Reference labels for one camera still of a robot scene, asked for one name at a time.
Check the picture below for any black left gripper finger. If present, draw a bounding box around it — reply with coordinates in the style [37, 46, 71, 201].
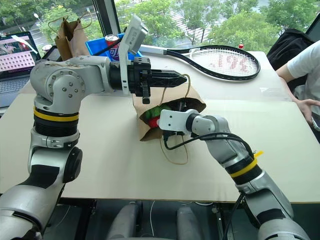
[149, 74, 188, 89]
[150, 69, 183, 79]

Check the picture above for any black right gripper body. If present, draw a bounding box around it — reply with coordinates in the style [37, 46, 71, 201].
[172, 99, 188, 112]

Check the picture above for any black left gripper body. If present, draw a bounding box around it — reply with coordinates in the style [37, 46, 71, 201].
[126, 56, 153, 105]

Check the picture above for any green and red plush toy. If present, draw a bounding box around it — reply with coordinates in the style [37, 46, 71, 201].
[143, 105, 174, 130]

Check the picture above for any brown paper bag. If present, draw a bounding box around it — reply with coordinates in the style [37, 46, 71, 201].
[47, 15, 93, 61]
[131, 73, 207, 166]

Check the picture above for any brown paper bag standing upright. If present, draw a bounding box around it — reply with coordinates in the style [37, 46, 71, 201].
[47, 15, 93, 61]

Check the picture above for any person's bare hand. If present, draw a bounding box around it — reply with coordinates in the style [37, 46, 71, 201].
[290, 98, 320, 132]

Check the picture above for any red soda can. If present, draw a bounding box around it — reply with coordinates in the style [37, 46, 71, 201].
[104, 34, 122, 62]

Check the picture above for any blue plastic bin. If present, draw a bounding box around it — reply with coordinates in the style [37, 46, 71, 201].
[85, 32, 144, 62]

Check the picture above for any black tennis racket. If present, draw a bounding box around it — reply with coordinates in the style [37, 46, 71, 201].
[139, 44, 262, 82]

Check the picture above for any dark tablet device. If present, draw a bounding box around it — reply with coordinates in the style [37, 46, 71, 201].
[40, 44, 63, 62]

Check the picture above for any dark grey rounded robot leg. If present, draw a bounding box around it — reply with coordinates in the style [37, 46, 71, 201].
[106, 201, 144, 240]
[175, 204, 204, 240]

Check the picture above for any black backpack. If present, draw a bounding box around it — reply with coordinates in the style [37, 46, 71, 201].
[265, 28, 316, 85]

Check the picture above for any open laptop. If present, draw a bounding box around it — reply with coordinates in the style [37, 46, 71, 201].
[0, 30, 42, 109]

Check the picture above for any person in white t-shirt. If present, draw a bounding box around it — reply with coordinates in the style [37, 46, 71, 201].
[286, 39, 320, 106]

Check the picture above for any smartphone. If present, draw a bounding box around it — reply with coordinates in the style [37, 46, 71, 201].
[310, 111, 320, 132]

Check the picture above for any dark monitor edge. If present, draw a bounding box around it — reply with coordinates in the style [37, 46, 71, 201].
[305, 14, 320, 43]

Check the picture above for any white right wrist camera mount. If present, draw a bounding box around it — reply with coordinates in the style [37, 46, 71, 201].
[158, 109, 192, 134]

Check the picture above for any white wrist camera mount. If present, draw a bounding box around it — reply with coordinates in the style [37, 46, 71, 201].
[158, 109, 192, 134]
[118, 14, 149, 97]

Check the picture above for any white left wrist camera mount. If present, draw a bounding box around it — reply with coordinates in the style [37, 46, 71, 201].
[118, 14, 149, 97]

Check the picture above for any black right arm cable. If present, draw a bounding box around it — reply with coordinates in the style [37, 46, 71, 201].
[162, 131, 255, 158]

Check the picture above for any black window frame post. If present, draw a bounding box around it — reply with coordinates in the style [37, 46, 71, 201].
[91, 0, 121, 40]

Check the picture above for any white cable under table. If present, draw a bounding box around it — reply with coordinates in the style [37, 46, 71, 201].
[149, 200, 157, 236]

